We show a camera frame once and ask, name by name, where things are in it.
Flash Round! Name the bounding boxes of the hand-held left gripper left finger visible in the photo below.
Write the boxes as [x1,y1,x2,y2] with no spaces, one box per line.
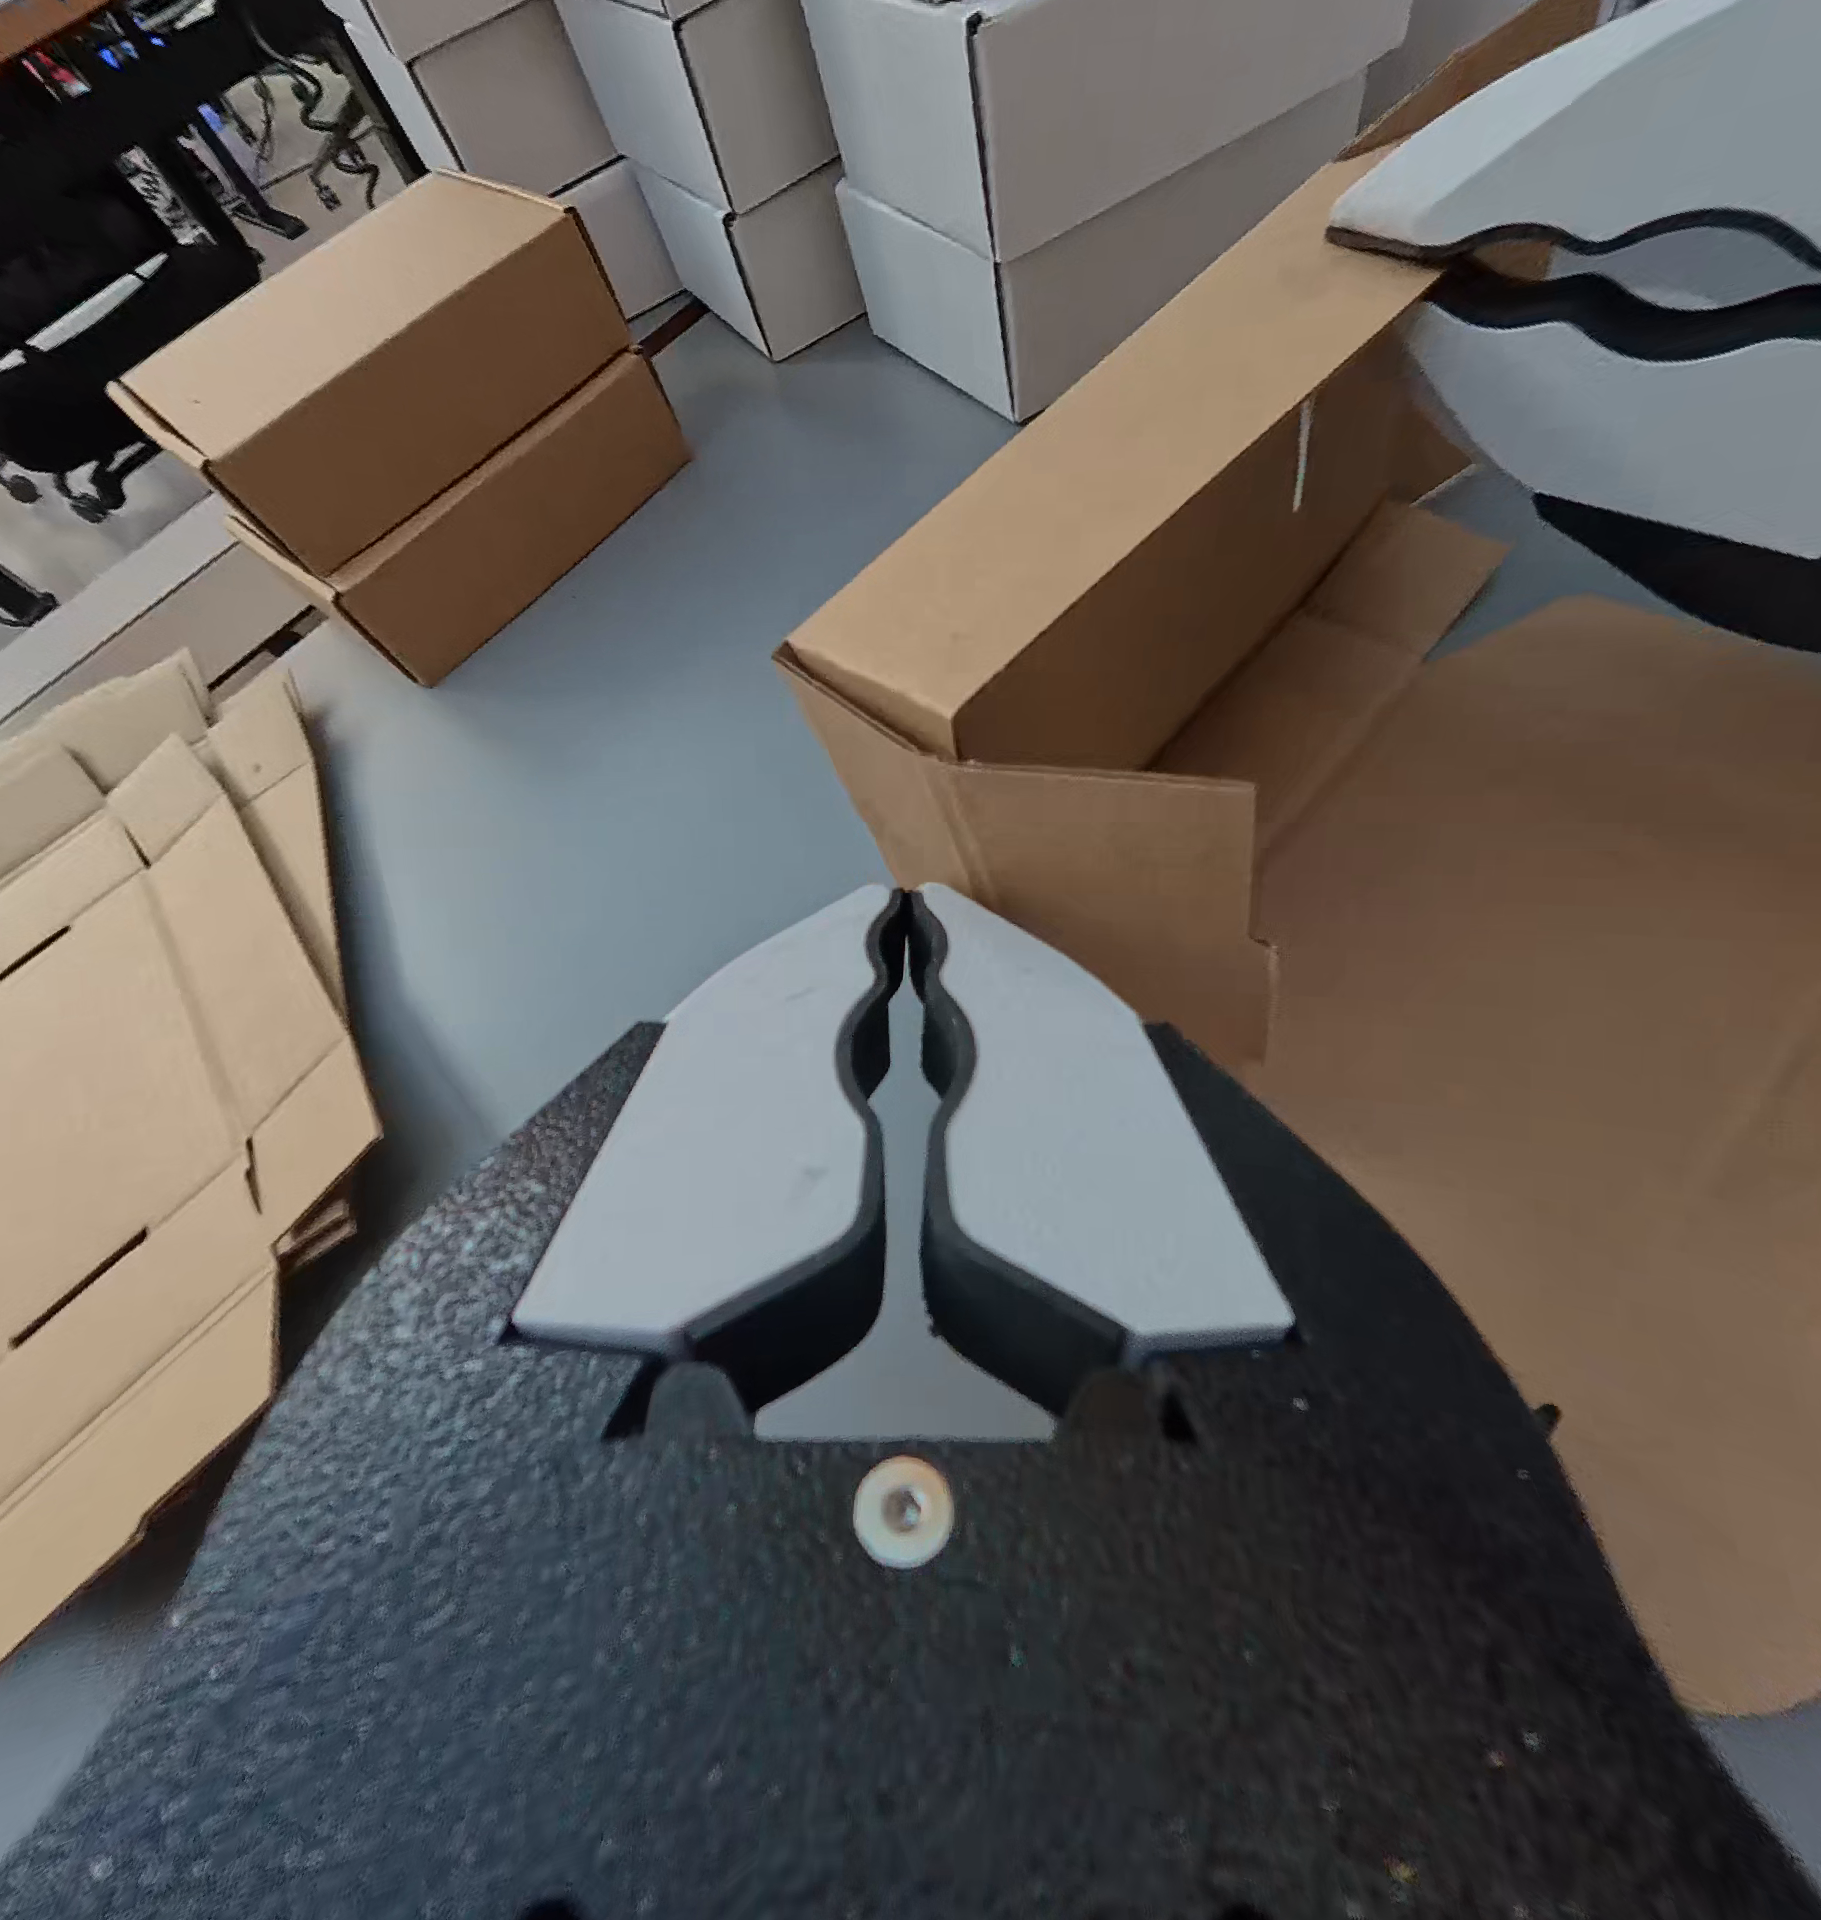
[510,884,912,1413]

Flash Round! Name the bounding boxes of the brown cardboard folding box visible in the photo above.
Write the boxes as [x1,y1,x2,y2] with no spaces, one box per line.
[772,0,1821,1723]

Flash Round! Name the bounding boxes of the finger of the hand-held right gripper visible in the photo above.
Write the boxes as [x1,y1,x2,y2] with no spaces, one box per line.
[1327,0,1821,283]
[1407,270,1821,563]

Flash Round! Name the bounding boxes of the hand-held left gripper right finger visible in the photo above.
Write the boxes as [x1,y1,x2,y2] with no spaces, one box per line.
[907,884,1299,1415]

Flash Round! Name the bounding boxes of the stack of white cardboard boxes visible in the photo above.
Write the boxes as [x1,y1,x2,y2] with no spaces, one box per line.
[316,0,1413,425]

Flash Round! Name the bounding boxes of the stack of flat cardboard sheets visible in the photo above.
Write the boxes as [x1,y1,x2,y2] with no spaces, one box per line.
[0,648,388,1704]

